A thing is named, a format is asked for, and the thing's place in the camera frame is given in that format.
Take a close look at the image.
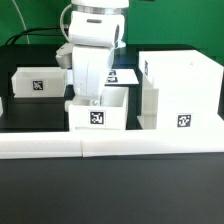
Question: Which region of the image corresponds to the thin white cable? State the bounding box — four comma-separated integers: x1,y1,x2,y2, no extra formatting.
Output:
11,0,31,45

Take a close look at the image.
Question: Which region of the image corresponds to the white rear drawer box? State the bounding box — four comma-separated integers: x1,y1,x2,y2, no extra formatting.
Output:
11,67,67,98

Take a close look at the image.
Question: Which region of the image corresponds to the white drawer cabinet frame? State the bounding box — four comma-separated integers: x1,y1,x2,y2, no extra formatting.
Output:
138,50,224,130

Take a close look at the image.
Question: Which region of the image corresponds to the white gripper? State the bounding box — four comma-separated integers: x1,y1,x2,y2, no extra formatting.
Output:
56,11,125,102

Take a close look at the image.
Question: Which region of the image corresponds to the white L-shaped fence wall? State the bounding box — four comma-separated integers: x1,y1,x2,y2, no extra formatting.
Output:
0,113,224,160

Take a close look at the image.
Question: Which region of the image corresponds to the white marker sheet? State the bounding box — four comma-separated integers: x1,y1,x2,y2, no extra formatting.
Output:
66,68,140,86

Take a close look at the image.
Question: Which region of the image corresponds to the white front drawer box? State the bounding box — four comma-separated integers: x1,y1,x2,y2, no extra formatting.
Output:
65,86,129,131

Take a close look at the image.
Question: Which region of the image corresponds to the black cable bundle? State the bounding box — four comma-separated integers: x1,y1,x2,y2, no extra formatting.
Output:
4,26,69,46

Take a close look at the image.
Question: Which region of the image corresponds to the white drawer box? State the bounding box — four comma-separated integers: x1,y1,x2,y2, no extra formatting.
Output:
11,67,67,98
65,86,129,131

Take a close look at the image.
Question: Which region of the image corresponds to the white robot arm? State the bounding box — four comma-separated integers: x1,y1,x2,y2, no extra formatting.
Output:
56,0,129,105

